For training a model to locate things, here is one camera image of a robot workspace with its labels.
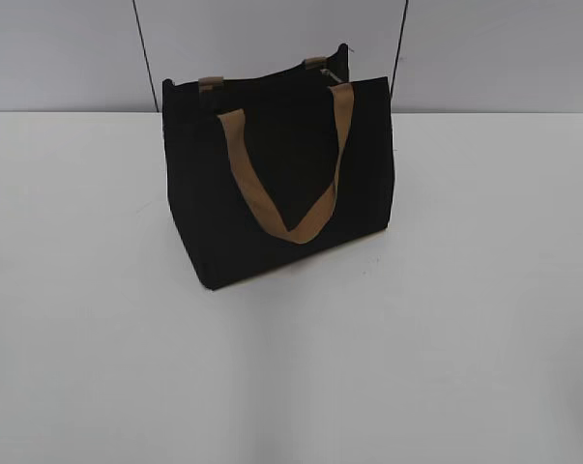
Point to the black tote bag tan handles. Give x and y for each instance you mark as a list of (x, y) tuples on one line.
[(266, 171)]

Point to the thin black line right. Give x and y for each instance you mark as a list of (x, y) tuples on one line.
[(399, 40)]

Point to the thin black line left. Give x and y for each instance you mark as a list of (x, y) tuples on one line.
[(152, 81)]

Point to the thin black line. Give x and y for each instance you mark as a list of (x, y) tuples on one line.
[(152, 81), (399, 40)]

